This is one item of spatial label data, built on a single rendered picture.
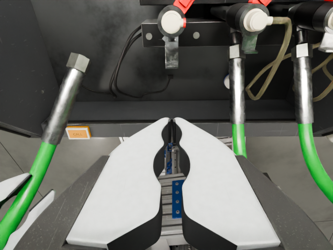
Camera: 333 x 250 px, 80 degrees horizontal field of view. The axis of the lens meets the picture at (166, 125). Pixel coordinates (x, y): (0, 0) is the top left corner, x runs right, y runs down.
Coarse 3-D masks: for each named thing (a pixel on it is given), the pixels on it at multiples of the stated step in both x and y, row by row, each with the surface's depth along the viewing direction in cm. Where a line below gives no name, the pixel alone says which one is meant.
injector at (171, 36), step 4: (172, 4) 24; (164, 8) 19; (168, 8) 19; (172, 8) 19; (176, 8) 19; (160, 12) 19; (164, 12) 19; (180, 12) 19; (160, 16) 19; (180, 16) 21; (184, 16) 19; (160, 20) 20; (160, 24) 20; (160, 28) 20; (180, 28) 20; (164, 32) 20; (176, 32) 20; (180, 32) 20; (168, 36) 20; (172, 36) 20; (176, 36) 20; (168, 40) 25; (172, 40) 25
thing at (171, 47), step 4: (164, 36) 20; (164, 40) 21; (176, 40) 21; (168, 44) 21; (172, 44) 21; (176, 44) 21; (168, 48) 21; (172, 48) 21; (176, 48) 21; (168, 52) 21; (172, 52) 21; (176, 52) 21; (168, 56) 22; (172, 56) 22; (176, 56) 22; (168, 60) 22; (172, 60) 22; (176, 60) 22
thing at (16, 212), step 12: (48, 144) 20; (36, 156) 20; (48, 156) 20; (36, 168) 19; (36, 180) 19; (24, 192) 19; (36, 192) 19; (12, 204) 18; (24, 204) 18; (12, 216) 17; (0, 228) 17; (12, 228) 17; (0, 240) 16
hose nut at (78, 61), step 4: (72, 56) 20; (76, 56) 20; (80, 56) 20; (84, 56) 21; (68, 60) 21; (72, 60) 20; (76, 60) 20; (80, 60) 20; (84, 60) 21; (88, 60) 21; (68, 64) 20; (72, 64) 20; (76, 64) 20; (80, 64) 20; (84, 64) 21; (88, 64) 21; (76, 68) 20; (80, 68) 21; (84, 68) 21; (88, 68) 22; (84, 72) 21
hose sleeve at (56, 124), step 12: (72, 72) 20; (72, 84) 20; (60, 96) 20; (72, 96) 21; (60, 108) 20; (72, 108) 21; (48, 120) 20; (60, 120) 20; (48, 132) 20; (60, 132) 20
